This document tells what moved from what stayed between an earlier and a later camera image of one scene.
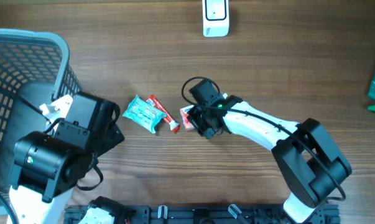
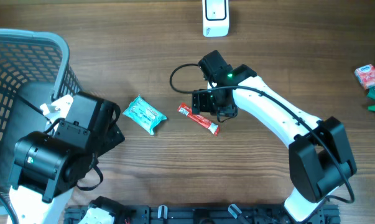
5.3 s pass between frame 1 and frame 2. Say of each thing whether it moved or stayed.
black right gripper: moved
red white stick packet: moved
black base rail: stayed
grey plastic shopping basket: stayed
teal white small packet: stayed
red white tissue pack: moved
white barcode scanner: stayed
